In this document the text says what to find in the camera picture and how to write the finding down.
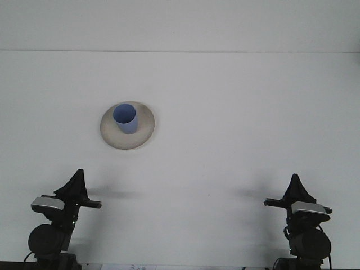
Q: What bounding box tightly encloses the pale blue cup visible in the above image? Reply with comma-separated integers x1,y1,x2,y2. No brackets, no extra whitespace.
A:
112,103,139,135

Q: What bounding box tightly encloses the pale round plate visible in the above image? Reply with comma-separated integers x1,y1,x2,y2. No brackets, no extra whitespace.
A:
100,100,157,151

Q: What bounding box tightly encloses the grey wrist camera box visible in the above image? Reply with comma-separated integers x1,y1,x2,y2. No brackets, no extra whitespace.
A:
291,201,332,223
30,196,65,212

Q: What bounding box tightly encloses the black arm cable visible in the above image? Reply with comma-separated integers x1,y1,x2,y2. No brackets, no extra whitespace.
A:
24,251,39,264
316,224,333,270

